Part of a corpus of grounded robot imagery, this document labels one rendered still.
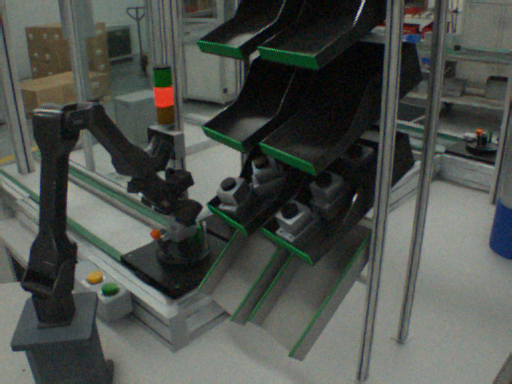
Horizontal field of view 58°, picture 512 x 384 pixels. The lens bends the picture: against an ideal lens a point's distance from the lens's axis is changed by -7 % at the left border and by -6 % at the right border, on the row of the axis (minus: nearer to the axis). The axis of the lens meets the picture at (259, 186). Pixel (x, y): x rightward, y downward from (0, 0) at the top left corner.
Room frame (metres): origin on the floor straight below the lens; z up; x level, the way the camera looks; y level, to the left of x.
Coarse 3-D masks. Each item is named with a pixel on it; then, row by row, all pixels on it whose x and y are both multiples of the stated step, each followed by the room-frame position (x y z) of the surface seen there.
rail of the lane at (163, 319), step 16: (32, 208) 1.40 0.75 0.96; (32, 224) 1.36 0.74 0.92; (80, 240) 1.18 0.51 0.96; (80, 256) 1.12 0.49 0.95; (96, 256) 1.11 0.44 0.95; (112, 272) 1.02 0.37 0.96; (128, 272) 1.02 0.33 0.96; (128, 288) 0.95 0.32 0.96; (144, 288) 0.95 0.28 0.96; (144, 304) 0.90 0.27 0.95; (160, 304) 0.89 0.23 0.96; (176, 304) 0.89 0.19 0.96; (144, 320) 0.91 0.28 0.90; (160, 320) 0.87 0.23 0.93; (176, 320) 0.85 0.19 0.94; (160, 336) 0.87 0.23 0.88; (176, 336) 0.85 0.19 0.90
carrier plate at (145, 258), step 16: (208, 240) 1.16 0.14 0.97; (128, 256) 1.08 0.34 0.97; (144, 256) 1.08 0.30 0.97; (144, 272) 1.00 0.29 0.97; (160, 272) 1.00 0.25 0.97; (176, 272) 1.00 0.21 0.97; (192, 272) 1.00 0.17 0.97; (160, 288) 0.96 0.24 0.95; (176, 288) 0.94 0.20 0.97; (192, 288) 0.95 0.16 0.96
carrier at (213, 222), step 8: (208, 216) 1.30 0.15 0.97; (216, 216) 1.30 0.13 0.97; (200, 224) 1.25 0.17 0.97; (208, 224) 1.25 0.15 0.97; (216, 224) 1.25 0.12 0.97; (224, 224) 1.25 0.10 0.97; (208, 232) 1.22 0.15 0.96; (216, 232) 1.20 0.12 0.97; (224, 232) 1.20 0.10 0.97; (232, 232) 1.20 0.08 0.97; (224, 240) 1.18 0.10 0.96
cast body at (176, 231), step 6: (174, 216) 1.07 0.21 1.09; (174, 222) 1.07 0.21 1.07; (168, 228) 1.07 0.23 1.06; (174, 228) 1.07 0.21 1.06; (180, 228) 1.06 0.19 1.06; (186, 228) 1.07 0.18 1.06; (192, 228) 1.08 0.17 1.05; (168, 234) 1.07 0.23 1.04; (174, 234) 1.05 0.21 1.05; (180, 234) 1.06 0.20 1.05; (186, 234) 1.07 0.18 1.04; (192, 234) 1.08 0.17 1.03; (174, 240) 1.05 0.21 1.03; (180, 240) 1.05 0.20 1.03
